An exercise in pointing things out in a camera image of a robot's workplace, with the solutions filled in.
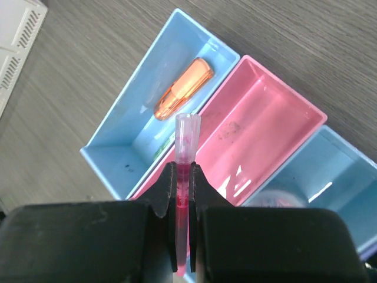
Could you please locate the white mesh file organizer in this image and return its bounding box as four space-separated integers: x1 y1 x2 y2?
0 0 48 113

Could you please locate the purple drawer box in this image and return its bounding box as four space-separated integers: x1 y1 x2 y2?
361 242 376 268

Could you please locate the light blue drawer box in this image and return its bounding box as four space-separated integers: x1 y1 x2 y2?
243 126 376 256

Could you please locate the sky blue drawer box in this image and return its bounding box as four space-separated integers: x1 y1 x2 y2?
81 9 240 200

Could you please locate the red pen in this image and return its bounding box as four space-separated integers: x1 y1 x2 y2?
174 114 201 277

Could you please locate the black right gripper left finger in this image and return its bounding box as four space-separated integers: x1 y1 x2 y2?
1 162 177 282

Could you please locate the pink drawer box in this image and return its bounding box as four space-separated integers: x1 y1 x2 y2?
128 55 328 207

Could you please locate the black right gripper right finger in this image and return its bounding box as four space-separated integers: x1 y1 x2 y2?
189 164 370 282

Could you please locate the orange highlighter marker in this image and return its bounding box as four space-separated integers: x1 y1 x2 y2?
154 57 214 121

